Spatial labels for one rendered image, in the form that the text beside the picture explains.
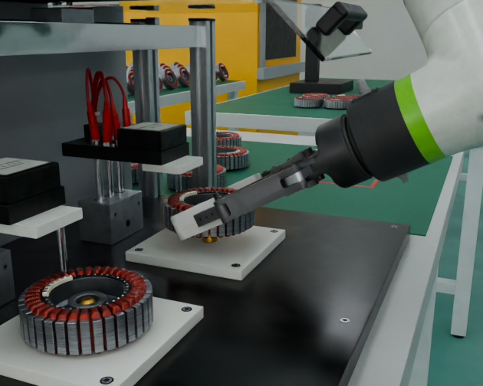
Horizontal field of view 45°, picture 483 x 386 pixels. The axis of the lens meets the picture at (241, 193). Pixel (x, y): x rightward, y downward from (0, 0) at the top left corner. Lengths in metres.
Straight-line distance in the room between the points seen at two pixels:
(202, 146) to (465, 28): 0.47
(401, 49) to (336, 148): 5.16
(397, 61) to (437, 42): 5.16
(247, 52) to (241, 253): 3.52
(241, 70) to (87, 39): 3.55
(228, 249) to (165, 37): 0.29
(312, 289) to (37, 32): 0.37
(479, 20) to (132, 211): 0.48
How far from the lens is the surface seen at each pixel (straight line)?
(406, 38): 5.75
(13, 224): 0.51
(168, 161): 0.71
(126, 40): 0.72
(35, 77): 0.83
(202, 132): 0.90
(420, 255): 0.81
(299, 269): 0.68
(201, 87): 0.89
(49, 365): 0.50
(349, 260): 0.71
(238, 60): 4.19
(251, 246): 0.71
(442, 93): 0.57
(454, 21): 0.60
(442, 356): 2.11
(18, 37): 0.58
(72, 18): 0.73
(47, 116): 0.85
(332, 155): 0.61
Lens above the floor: 1.03
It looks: 15 degrees down
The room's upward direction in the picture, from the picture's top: straight up
